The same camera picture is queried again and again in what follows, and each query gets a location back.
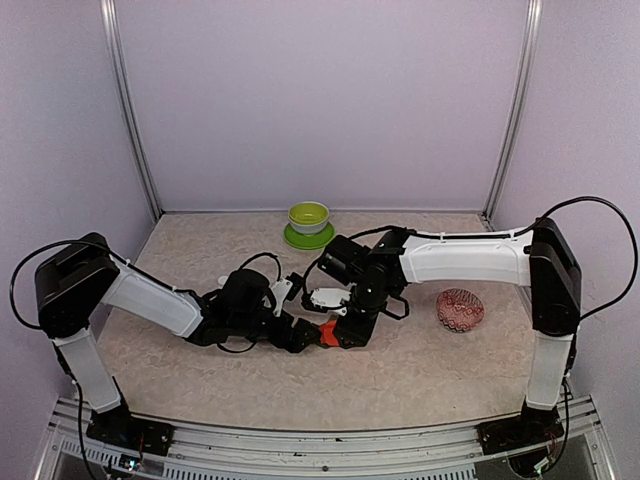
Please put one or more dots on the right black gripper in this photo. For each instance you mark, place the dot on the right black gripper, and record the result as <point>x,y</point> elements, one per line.
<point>357,335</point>

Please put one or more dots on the green saucer plate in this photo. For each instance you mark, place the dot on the green saucer plate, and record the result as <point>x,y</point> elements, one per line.
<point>309,242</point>

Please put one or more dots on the front aluminium rail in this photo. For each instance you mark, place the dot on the front aluminium rail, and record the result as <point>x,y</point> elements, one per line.
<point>447,451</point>

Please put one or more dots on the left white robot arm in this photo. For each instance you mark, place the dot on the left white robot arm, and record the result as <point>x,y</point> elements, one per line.
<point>85,273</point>

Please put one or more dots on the aluminium frame post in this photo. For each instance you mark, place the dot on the aluminium frame post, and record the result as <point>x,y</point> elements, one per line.
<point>116,51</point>
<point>517,107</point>

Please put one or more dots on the left aluminium frame post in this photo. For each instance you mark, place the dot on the left aluminium frame post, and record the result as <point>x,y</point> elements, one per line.
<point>116,51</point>

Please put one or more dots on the red patterned oval tin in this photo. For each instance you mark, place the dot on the red patterned oval tin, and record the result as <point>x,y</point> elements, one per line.
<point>459,310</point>

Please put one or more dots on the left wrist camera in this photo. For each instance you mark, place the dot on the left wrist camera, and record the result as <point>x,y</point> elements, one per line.
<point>285,290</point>

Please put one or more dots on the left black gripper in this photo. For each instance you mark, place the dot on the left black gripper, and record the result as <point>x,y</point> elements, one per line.
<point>295,345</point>

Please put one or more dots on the small white pill bottle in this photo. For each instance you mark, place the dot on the small white pill bottle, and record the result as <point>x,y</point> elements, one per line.
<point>222,281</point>

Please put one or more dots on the red pill bottle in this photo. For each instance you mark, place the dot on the red pill bottle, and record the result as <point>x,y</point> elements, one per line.
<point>327,336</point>

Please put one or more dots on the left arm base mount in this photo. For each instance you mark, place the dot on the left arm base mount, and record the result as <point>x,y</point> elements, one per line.
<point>132,433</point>

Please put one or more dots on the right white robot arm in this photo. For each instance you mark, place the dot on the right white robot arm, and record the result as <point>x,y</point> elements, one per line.
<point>536,256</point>

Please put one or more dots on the green and white bowl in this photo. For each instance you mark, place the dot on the green and white bowl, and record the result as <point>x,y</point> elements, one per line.
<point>308,218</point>

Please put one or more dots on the right aluminium frame post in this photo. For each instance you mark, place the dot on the right aluminium frame post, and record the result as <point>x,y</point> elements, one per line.
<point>517,107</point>

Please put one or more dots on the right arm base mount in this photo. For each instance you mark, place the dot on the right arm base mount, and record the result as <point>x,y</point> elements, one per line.
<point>514,433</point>

